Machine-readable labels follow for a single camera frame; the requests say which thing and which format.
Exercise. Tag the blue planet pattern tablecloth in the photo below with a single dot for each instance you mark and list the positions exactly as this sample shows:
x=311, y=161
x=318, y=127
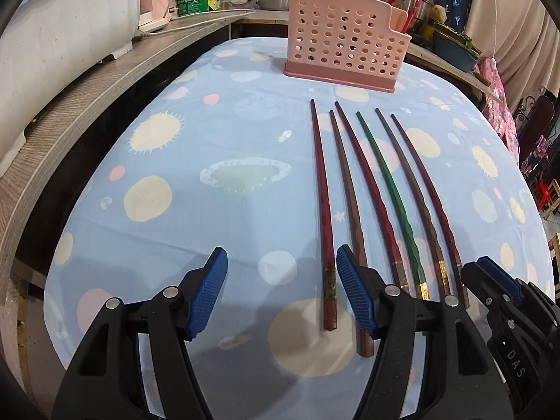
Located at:
x=224, y=157

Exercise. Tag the pink perforated utensil holder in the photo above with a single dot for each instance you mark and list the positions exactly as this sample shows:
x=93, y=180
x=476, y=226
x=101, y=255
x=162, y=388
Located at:
x=358, y=43

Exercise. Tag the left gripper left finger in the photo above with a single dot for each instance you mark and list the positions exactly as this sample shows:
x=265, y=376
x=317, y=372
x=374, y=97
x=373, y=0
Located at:
x=104, y=378

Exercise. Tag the pink floral apron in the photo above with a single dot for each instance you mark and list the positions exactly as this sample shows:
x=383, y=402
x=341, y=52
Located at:
x=497, y=112

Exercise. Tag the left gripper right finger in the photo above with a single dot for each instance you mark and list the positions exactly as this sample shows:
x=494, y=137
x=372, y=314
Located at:
x=460, y=379

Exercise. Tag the white blue dish rack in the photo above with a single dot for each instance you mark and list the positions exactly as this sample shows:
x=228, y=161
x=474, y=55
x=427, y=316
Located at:
x=46, y=46

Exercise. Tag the brown chopstick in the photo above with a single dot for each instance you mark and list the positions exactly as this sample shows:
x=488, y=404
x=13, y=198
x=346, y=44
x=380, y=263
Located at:
x=365, y=344
x=433, y=243

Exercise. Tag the green chopstick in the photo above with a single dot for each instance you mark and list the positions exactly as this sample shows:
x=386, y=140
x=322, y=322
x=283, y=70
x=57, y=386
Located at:
x=412, y=250

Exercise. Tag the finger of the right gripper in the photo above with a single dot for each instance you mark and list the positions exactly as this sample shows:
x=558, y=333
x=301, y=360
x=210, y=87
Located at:
x=493, y=286

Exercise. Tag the dark red chopstick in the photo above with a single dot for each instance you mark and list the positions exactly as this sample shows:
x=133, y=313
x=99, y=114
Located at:
x=326, y=235
x=440, y=213
x=386, y=229

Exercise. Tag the clear food container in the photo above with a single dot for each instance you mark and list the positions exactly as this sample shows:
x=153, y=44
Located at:
x=237, y=5

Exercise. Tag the beige curtain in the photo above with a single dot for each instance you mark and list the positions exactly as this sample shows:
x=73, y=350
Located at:
x=523, y=39

